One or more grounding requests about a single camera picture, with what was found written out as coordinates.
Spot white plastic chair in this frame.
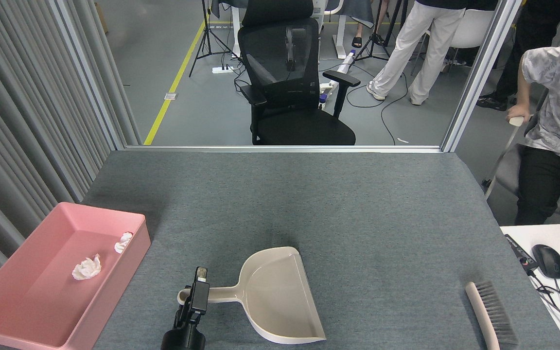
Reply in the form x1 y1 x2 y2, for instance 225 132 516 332
450 10 497 66

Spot white paper ball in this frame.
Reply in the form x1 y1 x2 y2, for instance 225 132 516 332
114 232 134 254
71 254 102 280

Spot black tripod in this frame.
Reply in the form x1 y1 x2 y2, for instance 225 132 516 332
355 0 409 61
189 0 242 78

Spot beige plastic dustpan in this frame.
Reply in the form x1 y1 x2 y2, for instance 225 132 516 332
177 246 327 345

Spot silver aluminium post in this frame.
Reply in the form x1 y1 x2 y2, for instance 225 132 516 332
440 0 524 153
49 0 126 150

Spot black box with red button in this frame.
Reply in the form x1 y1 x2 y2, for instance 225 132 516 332
504 234 540 272

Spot pink plastic bin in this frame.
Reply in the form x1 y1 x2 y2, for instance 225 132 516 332
0 202 151 350

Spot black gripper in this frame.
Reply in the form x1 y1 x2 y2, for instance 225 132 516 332
160 266 211 350

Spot white desk with cloth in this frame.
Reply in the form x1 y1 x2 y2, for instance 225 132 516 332
210 0 377 60

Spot grey armchair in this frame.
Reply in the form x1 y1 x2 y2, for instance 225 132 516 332
482 87 560 224

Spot black computer mouse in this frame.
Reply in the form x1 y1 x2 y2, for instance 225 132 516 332
532 244 560 280

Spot beige hand brush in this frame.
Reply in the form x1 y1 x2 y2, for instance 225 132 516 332
464 280 518 350

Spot black floor cable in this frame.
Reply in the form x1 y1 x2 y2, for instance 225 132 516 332
346 73 409 145

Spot black mesh office chair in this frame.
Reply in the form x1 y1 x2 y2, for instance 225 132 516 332
237 0 361 146

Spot black desk cable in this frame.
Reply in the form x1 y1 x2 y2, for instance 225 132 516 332
528 270 560 341

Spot white purple handheld vacuum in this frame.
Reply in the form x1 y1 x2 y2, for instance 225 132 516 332
319 49 357 110

